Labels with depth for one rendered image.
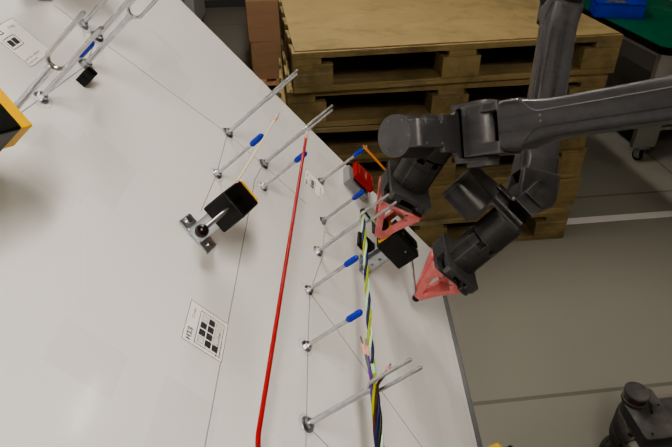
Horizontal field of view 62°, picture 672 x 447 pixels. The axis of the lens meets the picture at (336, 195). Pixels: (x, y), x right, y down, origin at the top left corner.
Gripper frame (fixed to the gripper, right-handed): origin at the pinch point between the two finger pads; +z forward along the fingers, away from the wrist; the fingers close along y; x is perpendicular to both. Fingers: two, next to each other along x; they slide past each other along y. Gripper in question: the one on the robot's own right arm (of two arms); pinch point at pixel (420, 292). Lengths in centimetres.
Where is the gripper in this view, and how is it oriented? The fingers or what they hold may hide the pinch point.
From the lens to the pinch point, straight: 95.7
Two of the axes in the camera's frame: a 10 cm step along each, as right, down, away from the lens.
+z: -6.4, 6.5, 4.0
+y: -0.8, 4.6, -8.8
